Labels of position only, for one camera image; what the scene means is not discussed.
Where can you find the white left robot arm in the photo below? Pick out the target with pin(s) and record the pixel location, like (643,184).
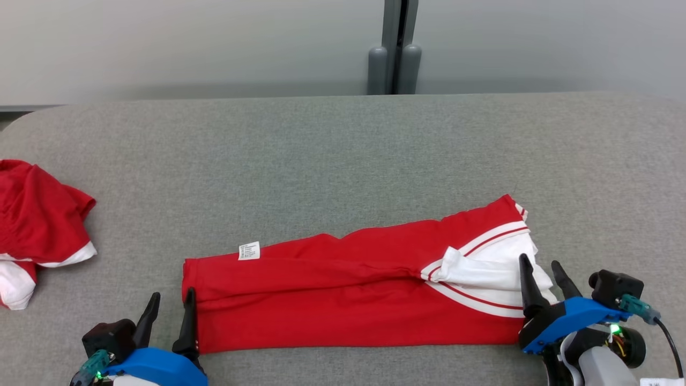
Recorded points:
(134,381)

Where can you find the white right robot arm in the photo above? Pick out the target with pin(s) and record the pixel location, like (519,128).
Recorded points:
(605,370)

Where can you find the wrist camera blue mount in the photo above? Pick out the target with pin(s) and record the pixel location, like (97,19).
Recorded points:
(155,367)
(579,313)

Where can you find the right wrist camera blue mount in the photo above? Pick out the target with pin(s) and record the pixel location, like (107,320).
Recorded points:
(579,313)

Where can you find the red shorts with white lining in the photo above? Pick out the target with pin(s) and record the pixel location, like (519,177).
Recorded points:
(37,214)

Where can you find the left wrist camera blue mount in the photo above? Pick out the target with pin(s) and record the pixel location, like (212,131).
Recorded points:
(155,367)

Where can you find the dark grey wall skirting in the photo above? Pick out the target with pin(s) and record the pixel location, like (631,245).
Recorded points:
(27,108)

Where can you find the grey vertical partition frame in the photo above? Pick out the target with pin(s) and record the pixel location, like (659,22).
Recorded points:
(390,32)

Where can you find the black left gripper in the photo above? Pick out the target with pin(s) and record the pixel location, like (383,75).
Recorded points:
(197,362)

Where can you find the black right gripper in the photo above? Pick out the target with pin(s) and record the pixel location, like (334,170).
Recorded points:
(632,348)

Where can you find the grey fabric sofa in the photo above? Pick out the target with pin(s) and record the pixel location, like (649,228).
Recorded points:
(321,161)

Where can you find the red and white jersey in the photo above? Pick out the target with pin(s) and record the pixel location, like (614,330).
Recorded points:
(321,300)

